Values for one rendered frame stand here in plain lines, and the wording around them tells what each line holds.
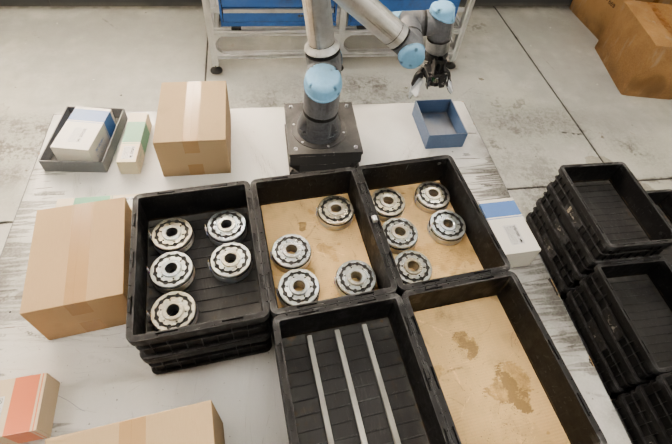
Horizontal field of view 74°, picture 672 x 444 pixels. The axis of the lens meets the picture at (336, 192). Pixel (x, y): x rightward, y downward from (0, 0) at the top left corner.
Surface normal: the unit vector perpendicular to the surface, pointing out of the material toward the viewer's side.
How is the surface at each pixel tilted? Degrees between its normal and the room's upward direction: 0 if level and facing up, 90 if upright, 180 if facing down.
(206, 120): 0
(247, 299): 0
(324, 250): 0
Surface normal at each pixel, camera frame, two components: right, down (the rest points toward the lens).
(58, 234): 0.07, -0.63
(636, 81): -0.07, 0.77
